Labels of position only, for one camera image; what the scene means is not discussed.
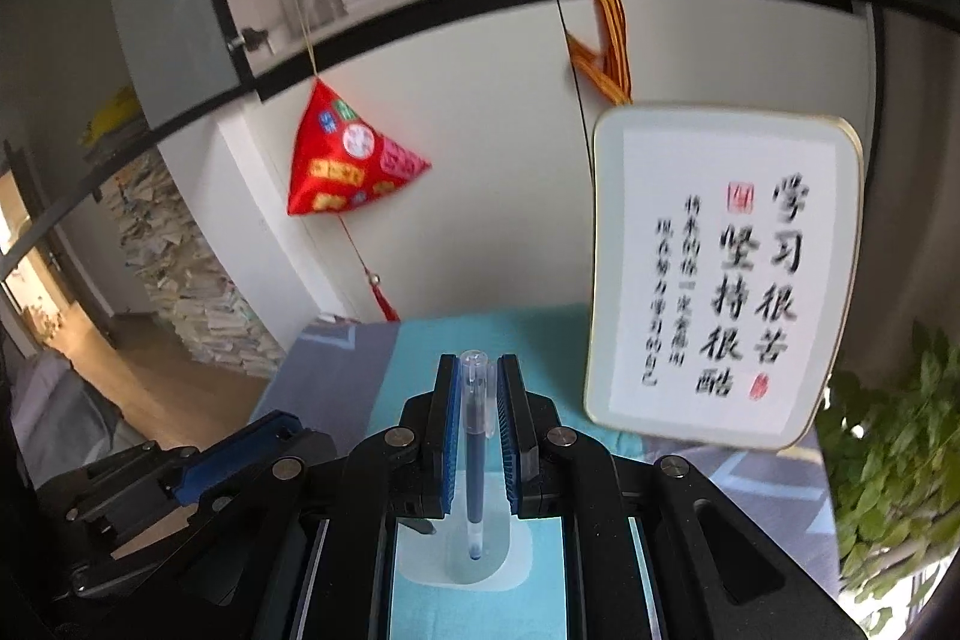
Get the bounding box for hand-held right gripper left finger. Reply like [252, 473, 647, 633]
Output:
[90, 351, 462, 640]

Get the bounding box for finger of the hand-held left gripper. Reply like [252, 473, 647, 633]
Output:
[69, 497, 245, 605]
[174, 411, 336, 507]

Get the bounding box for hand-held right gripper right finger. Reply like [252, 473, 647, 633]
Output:
[496, 353, 863, 640]

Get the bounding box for clear-capped blue gel pen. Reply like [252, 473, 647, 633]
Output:
[459, 349, 490, 562]

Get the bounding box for translucent white pen holder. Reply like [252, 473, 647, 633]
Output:
[394, 471, 535, 594]

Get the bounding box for blue patterned tablecloth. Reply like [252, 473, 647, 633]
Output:
[251, 302, 833, 640]

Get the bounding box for large pile of papers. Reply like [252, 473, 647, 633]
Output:
[97, 149, 290, 378]

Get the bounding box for framed calligraphy sign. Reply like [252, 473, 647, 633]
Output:
[583, 104, 863, 451]

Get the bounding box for red pyramid sachet with tassel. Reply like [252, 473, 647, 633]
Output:
[287, 0, 434, 322]

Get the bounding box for white shelf cabinet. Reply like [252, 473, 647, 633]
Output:
[105, 0, 878, 326]

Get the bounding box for green leafy plant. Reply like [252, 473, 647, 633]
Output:
[817, 321, 960, 640]

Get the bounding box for medal with striped ribbon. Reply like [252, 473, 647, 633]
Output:
[566, 0, 635, 105]

